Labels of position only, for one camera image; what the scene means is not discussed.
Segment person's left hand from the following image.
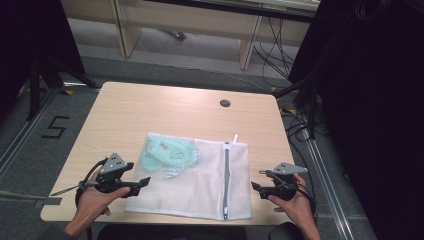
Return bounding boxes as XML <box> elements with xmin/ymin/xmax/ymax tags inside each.
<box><xmin>74</xmin><ymin>170</ymin><xmax>131</xmax><ymax>228</ymax></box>

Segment black floor cables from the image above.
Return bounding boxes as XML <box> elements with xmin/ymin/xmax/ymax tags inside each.
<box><xmin>279</xmin><ymin>106</ymin><xmax>318</xmax><ymax>201</ymax></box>

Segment beige floor cable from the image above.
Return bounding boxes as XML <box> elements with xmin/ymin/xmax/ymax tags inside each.
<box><xmin>0</xmin><ymin>189</ymin><xmax>45</xmax><ymax>201</ymax></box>

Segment dark object under desk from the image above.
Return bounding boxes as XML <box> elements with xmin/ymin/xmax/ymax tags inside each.
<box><xmin>162</xmin><ymin>29</ymin><xmax>188</xmax><ymax>42</ymax></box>

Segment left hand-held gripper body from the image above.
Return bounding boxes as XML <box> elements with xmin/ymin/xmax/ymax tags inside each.
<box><xmin>94</xmin><ymin>152</ymin><xmax>135</xmax><ymax>194</ymax></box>

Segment bundle of black hanging cables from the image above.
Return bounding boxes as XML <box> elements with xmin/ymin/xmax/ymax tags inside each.
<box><xmin>253</xmin><ymin>16</ymin><xmax>301</xmax><ymax>88</ymax></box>

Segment mint green garment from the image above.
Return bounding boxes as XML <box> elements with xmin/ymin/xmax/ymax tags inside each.
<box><xmin>139</xmin><ymin>136</ymin><xmax>203</xmax><ymax>179</ymax></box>

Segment grey wrist strap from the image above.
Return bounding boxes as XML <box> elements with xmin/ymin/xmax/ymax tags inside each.
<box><xmin>49</xmin><ymin>184</ymin><xmax>82</xmax><ymax>197</ymax></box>

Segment grey tape strip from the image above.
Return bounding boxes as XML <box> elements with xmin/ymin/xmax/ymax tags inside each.
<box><xmin>33</xmin><ymin>197</ymin><xmax>63</xmax><ymax>210</ymax></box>

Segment light wooden desk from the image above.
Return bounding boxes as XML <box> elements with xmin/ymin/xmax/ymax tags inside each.
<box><xmin>61</xmin><ymin>0</ymin><xmax>322</xmax><ymax>71</ymax></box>

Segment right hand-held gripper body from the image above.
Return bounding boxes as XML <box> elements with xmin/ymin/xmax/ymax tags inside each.
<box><xmin>259</xmin><ymin>162</ymin><xmax>309</xmax><ymax>202</ymax></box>

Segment black tripod stand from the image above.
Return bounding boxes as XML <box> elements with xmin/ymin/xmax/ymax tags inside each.
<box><xmin>273</xmin><ymin>74</ymin><xmax>322</xmax><ymax>140</ymax></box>
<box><xmin>25</xmin><ymin>54</ymin><xmax>101</xmax><ymax>122</ymax></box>

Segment person's right hand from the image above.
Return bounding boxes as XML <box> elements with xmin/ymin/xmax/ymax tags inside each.
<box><xmin>267</xmin><ymin>173</ymin><xmax>316</xmax><ymax>225</ymax></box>

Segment white mesh laundry bag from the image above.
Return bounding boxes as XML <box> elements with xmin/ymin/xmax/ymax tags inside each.
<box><xmin>125</xmin><ymin>131</ymin><xmax>253</xmax><ymax>222</ymax></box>

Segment metal floor rail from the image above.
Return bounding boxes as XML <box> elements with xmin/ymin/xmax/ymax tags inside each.
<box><xmin>0</xmin><ymin>87</ymin><xmax>58</xmax><ymax>179</ymax></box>
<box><xmin>299</xmin><ymin>128</ymin><xmax>358</xmax><ymax>240</ymax></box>

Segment black curtain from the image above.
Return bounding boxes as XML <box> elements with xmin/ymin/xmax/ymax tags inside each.
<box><xmin>288</xmin><ymin>0</ymin><xmax>424</xmax><ymax>240</ymax></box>
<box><xmin>0</xmin><ymin>0</ymin><xmax>86</xmax><ymax>116</ymax></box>

